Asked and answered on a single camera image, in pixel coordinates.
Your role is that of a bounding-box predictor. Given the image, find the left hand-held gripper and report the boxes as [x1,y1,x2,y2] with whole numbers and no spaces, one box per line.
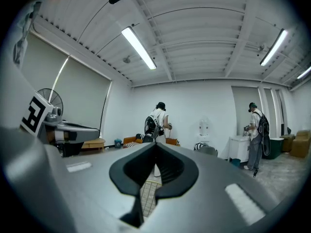
[19,91,101,158]

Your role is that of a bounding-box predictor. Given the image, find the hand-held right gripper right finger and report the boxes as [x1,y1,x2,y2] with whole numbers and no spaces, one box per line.
[142,141,280,233]

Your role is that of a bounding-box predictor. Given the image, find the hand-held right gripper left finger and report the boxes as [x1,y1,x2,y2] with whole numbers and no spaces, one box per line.
[0,125,156,233]

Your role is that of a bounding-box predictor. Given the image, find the gold wire chair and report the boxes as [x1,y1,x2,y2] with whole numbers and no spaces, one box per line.
[140,177,163,218]

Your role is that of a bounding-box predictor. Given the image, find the wooden bench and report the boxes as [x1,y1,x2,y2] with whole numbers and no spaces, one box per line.
[81,137,107,152]

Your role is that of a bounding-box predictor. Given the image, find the beige roller blind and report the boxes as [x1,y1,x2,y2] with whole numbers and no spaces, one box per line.
[20,32,70,111]
[52,55,113,131]

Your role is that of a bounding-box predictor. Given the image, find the black standing fan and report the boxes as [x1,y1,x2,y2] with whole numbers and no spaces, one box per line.
[35,88,65,121]

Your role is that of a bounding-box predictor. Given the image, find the white round sofa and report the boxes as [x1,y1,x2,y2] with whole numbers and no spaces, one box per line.
[152,165,163,179]

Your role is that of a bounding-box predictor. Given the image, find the white cabinet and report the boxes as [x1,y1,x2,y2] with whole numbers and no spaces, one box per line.
[228,134,256,164]

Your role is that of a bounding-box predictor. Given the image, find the orange sofa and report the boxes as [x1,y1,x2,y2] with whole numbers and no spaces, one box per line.
[123,135,181,148]

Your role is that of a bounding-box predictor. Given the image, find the white water dispenser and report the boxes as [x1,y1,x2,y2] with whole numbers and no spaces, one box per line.
[198,116,211,143]

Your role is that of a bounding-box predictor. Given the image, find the dark green tub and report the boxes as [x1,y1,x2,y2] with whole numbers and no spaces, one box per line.
[261,137,285,160]

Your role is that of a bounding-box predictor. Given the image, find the cardboard box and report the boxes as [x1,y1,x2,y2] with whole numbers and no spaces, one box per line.
[290,129,311,159]
[280,134,296,153]

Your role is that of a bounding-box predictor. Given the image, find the long ceiling tube lamp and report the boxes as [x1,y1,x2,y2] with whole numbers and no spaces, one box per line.
[259,28,289,67]
[296,66,311,80]
[121,26,157,70]

